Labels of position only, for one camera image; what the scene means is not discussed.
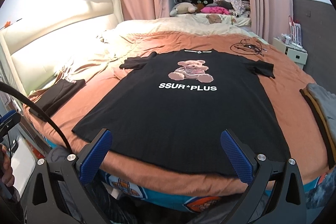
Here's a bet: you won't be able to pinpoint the black bear print t-shirt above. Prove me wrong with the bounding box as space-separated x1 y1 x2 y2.
72 50 290 177

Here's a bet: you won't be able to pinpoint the stacked folded clothes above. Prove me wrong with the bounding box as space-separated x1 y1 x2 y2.
299 83 336 169

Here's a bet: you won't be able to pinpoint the pink clothing pile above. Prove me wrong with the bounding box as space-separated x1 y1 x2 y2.
201 6 231 15

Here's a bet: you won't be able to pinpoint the person left hand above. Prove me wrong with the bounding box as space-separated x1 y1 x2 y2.
1 144 15 187

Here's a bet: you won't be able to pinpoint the blue patterned bed sheet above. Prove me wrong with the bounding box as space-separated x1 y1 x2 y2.
101 170 320 213

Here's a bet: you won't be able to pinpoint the orange brown blanket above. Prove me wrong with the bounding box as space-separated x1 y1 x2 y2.
23 30 330 197

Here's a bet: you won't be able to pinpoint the folded black garment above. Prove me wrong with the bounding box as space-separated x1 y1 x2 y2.
29 79 85 118

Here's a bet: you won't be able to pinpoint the cream padded headboard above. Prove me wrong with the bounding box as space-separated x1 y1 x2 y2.
1 0 123 95

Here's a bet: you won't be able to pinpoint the cream white duvet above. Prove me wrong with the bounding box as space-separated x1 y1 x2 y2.
96 13 255 43

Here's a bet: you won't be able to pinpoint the white bedside cabinet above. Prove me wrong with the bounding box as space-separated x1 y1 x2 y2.
272 38 308 69

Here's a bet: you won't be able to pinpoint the floral fabric pile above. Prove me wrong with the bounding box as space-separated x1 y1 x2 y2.
214 0 251 16

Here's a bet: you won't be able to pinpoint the beige plush toy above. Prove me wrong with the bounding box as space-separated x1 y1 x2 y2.
170 2 197 17

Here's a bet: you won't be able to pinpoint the black thick cable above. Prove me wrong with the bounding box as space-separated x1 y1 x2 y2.
0 81 74 155

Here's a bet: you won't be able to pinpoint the black tangled cable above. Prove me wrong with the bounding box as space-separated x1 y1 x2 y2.
229 38 268 57

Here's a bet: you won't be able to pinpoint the wire rack with items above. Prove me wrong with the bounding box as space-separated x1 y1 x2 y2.
281 16 306 52

